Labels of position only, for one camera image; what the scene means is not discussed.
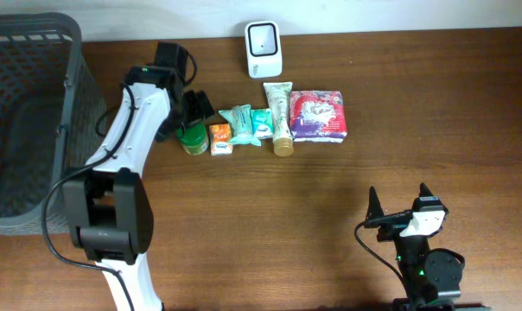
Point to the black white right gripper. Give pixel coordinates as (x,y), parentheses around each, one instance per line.
(391,219)

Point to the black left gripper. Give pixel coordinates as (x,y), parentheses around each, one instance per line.
(194,108)

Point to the orange tissue pack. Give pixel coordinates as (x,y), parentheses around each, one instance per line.
(220,136)

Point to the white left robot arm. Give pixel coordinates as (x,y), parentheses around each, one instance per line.
(108,212)

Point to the small teal tissue pack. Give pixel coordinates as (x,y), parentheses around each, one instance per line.
(262,123)

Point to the white Pantene tube gold cap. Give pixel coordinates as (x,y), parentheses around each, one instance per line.
(278,95)

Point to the purple red Carefree pad pack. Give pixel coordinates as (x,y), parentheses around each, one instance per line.
(317,116)

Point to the grey plastic basket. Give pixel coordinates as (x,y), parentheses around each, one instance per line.
(50,109)

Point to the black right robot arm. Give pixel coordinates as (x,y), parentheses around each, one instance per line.
(430,277)

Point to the green lidded jar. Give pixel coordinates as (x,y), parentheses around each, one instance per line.
(194,139)

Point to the teal wet wipes pack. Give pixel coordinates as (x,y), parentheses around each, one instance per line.
(239,118)

